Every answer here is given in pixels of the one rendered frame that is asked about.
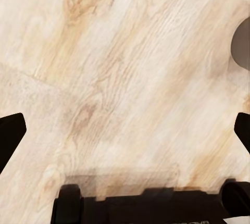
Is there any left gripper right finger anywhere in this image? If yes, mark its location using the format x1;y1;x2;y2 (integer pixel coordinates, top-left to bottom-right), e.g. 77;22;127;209
234;112;250;153

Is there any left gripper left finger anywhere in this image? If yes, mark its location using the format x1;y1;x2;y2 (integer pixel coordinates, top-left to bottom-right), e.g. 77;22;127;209
0;113;27;174

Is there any trash can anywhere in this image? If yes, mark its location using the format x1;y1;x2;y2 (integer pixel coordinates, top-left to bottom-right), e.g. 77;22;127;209
231;17;250;70

